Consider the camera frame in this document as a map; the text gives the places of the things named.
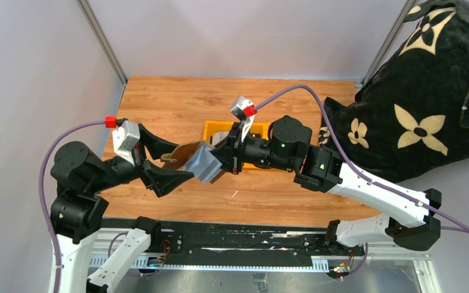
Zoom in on aluminium frame rail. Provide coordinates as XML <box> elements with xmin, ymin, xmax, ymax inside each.
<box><xmin>48</xmin><ymin>226</ymin><xmax>443</xmax><ymax>293</ymax></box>

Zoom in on brown leather card holder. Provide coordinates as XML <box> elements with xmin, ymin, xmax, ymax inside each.
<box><xmin>160</xmin><ymin>140</ymin><xmax>214</xmax><ymax>171</ymax></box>

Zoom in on left yellow bin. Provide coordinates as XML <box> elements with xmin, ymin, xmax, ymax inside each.
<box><xmin>203</xmin><ymin>120</ymin><xmax>233</xmax><ymax>144</ymax></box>

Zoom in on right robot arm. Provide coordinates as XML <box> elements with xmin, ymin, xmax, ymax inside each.
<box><xmin>211</xmin><ymin>116</ymin><xmax>442</xmax><ymax>251</ymax></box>

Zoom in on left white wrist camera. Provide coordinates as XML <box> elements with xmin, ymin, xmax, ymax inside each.
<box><xmin>112</xmin><ymin>120</ymin><xmax>140</xmax><ymax>166</ymax></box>

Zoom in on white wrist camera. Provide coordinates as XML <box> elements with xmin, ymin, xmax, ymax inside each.
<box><xmin>230</xmin><ymin>96</ymin><xmax>257</xmax><ymax>142</ymax></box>
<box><xmin>112</xmin><ymin>120</ymin><xmax>140</xmax><ymax>166</ymax></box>

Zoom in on yellow bin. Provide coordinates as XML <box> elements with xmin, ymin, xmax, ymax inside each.
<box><xmin>203</xmin><ymin>120</ymin><xmax>233</xmax><ymax>144</ymax></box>
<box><xmin>243</xmin><ymin>123</ymin><xmax>270</xmax><ymax>172</ymax></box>

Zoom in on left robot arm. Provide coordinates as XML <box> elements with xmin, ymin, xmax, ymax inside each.
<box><xmin>42</xmin><ymin>117</ymin><xmax>193</xmax><ymax>292</ymax></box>

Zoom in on middle yellow bin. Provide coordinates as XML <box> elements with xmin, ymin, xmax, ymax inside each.
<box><xmin>243</xmin><ymin>123</ymin><xmax>270</xmax><ymax>172</ymax></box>

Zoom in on silver cards in left bin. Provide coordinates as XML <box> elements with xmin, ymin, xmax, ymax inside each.
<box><xmin>209</xmin><ymin>131</ymin><xmax>229</xmax><ymax>146</ymax></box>

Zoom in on black floral blanket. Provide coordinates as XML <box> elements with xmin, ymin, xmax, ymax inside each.
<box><xmin>318</xmin><ymin>1</ymin><xmax>469</xmax><ymax>183</ymax></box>

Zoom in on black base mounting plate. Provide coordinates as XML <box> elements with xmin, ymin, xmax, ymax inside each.
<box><xmin>103</xmin><ymin>218</ymin><xmax>366</xmax><ymax>268</ymax></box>

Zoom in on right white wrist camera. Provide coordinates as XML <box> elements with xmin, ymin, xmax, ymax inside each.
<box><xmin>230</xmin><ymin>96</ymin><xmax>257</xmax><ymax>142</ymax></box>

